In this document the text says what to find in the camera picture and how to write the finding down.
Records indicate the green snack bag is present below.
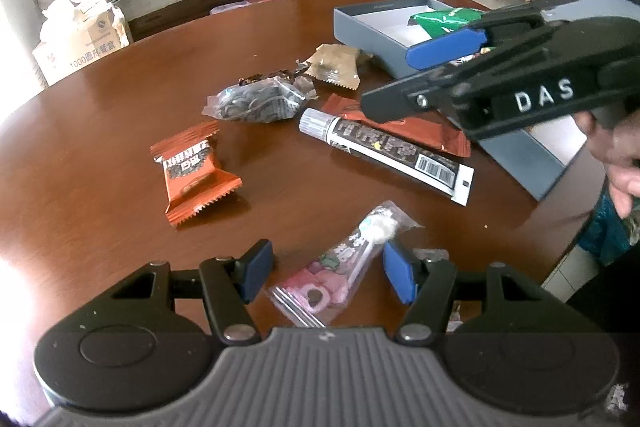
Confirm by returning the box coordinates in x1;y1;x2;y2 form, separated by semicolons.
407;7;486;40

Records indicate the clear bag of pink candy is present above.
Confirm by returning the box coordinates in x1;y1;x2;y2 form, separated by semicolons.
267;200;426;328

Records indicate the person's right hand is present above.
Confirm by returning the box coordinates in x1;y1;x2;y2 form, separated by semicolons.
575;111;640;219

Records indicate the brown snack packet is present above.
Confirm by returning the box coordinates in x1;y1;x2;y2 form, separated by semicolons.
298;44;373;92

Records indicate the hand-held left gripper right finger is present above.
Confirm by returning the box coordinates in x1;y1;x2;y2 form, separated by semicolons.
381;238;545;349

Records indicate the long red snack packet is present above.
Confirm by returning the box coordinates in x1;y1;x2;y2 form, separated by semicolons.
320;93;472;159

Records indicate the teal patterned cloth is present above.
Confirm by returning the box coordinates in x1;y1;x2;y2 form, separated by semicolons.
580;187;640;265

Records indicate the small dark foil packet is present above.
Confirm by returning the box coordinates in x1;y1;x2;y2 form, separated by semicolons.
237;59;316;94

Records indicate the white mini fridge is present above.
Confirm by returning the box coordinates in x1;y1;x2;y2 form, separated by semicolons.
0;0;45;75

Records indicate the large cardboard box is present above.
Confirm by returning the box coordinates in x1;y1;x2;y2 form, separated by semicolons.
32;4;133;86

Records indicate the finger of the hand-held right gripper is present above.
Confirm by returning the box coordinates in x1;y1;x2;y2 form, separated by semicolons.
406;0;609;70
361;21;567;128

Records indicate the grey cardboard box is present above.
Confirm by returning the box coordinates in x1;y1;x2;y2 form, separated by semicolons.
333;0;583;202

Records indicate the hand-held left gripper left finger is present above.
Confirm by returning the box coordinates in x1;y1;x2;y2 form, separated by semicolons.
111;238;275;349

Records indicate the small clear wrapped candy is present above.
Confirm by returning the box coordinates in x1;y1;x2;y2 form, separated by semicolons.
412;248;451;264

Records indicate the orange snack packet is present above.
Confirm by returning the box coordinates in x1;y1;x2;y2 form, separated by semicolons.
150;122;243;228

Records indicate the clear sunflower seed packet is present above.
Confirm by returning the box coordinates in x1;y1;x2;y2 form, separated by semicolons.
202;77;318;125

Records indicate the black and white tube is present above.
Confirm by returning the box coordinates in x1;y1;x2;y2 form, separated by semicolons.
299;108;475;206

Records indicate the dark clothing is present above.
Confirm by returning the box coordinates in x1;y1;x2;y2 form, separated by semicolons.
567;247;640;334

